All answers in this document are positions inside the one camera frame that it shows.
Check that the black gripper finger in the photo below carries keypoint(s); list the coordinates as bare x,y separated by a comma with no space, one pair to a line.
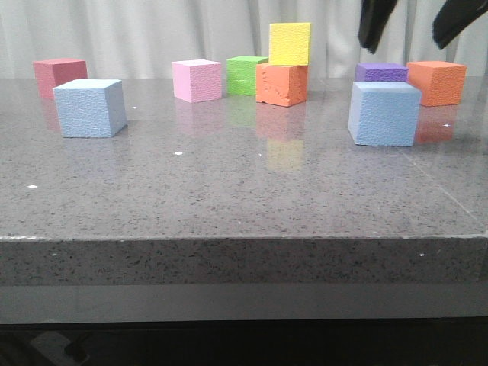
374,17
454,17

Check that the light blue foam cube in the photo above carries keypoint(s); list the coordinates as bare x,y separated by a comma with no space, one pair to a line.
90,108
383,113

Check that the purple foam cube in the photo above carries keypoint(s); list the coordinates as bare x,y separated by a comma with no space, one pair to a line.
380,72

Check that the orange foam cube under yellow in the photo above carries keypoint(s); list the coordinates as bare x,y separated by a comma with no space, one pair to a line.
281,85

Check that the green foam cube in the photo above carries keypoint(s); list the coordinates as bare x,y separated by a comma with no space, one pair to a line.
241,74

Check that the pink foam cube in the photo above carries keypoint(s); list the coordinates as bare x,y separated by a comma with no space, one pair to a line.
197,80

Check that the pale grey curtain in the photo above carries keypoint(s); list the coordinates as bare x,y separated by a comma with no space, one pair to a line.
141,39

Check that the red foam cube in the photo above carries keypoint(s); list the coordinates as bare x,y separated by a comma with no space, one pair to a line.
50,73

